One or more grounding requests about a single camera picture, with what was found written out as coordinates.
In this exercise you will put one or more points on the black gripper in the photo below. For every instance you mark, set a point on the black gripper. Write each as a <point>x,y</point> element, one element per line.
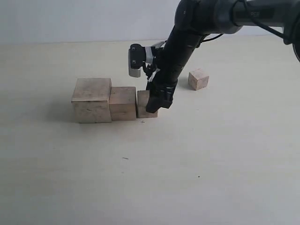
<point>166,62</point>

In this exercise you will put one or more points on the third largest wooden cube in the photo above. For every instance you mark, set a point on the third largest wooden cube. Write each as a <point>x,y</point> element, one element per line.
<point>142,100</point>

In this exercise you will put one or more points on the second largest wooden cube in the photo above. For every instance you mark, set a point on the second largest wooden cube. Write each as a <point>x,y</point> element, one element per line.
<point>122,103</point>

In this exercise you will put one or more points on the smallest wooden cube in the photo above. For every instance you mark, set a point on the smallest wooden cube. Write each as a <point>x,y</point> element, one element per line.
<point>198,79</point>

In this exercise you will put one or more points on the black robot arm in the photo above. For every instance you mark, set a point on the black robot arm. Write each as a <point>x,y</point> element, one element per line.
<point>196,19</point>

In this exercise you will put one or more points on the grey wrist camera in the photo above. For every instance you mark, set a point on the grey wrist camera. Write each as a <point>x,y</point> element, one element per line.
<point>140,57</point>

